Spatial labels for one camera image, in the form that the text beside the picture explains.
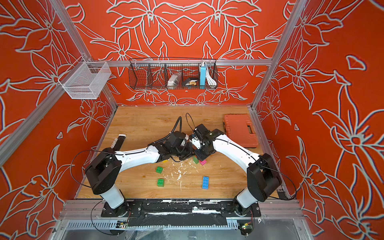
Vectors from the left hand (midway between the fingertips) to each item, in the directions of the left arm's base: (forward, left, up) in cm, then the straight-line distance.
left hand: (199, 153), depth 82 cm
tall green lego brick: (0, +2, -10) cm, 10 cm away
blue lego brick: (-13, -4, -9) cm, 16 cm away
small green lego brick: (-8, +23, -10) cm, 26 cm away
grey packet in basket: (+39, +18, +21) cm, 48 cm away
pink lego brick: (-4, -2, -3) cm, 6 cm away
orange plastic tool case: (+24, -26, -6) cm, 36 cm away
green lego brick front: (-15, +20, -8) cm, 27 cm away
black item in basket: (+35, +7, +23) cm, 42 cm away
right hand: (-1, +2, -1) cm, 2 cm away
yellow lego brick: (-12, +15, +14) cm, 24 cm away
